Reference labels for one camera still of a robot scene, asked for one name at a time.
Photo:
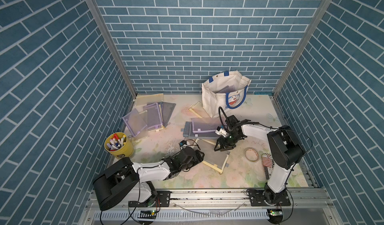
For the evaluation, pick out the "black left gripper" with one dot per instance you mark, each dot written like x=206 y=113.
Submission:
x=197 y=158

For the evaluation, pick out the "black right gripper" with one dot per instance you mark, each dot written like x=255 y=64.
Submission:
x=224 y=144

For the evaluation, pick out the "grey purple mesh pouch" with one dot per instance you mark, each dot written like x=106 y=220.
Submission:
x=202 y=128

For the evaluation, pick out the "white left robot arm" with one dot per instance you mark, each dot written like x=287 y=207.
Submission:
x=126 y=179

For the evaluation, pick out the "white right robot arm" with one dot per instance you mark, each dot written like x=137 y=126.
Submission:
x=286 y=150

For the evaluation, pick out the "white canvas Doraemon tote bag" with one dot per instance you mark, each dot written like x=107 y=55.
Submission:
x=211 y=101

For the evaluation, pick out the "yellow mesh pouch by bag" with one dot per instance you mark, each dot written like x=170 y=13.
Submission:
x=198 y=110

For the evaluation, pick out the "purple mesh pouch upright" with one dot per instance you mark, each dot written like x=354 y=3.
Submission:
x=154 y=117

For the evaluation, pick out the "clear tape roll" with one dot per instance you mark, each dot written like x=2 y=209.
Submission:
x=251 y=155

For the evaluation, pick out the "striped tape roll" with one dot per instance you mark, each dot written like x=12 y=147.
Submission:
x=268 y=165

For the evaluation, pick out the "yellow cup of markers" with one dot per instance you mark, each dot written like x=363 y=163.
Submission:
x=119 y=145

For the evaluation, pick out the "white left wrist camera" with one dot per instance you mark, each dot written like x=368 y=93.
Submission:
x=183 y=144

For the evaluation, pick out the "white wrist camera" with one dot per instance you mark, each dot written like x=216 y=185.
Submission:
x=221 y=132
x=183 y=144

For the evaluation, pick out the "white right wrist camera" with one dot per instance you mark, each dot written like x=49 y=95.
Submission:
x=221 y=132

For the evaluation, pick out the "aluminium front rail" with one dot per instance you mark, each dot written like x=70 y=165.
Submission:
x=312 y=198

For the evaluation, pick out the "aluminium corner frame post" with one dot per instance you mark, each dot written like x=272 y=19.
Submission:
x=319 y=13

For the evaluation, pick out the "left aluminium corner post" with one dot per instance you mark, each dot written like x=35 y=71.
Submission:
x=92 y=5

